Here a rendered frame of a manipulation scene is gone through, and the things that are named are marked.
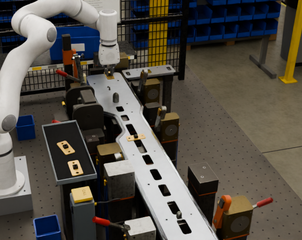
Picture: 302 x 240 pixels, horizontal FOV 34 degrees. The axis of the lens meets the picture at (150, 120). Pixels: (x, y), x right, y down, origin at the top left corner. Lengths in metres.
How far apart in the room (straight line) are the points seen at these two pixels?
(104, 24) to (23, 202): 0.90
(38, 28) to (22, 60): 0.15
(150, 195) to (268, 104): 2.90
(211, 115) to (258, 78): 2.16
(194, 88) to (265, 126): 1.20
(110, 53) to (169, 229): 1.04
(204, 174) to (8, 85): 0.85
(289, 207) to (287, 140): 1.81
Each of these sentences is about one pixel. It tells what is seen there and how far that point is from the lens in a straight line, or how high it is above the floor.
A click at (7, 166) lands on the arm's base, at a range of 2.20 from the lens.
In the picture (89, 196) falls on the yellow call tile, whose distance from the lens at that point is 1.62.
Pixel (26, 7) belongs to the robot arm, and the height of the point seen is 1.53.
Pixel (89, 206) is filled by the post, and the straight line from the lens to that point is 1.64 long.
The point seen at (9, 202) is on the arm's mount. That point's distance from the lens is 2.26.
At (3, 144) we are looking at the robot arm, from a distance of 2.14.
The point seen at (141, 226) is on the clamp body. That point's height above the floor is 1.06.
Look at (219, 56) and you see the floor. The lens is 5.46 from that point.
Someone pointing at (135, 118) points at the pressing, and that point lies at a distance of 2.32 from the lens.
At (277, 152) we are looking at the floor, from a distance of 3.98.
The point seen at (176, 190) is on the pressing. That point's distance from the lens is 1.90.
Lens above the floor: 2.21
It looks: 32 degrees down
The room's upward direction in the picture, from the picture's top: 2 degrees clockwise
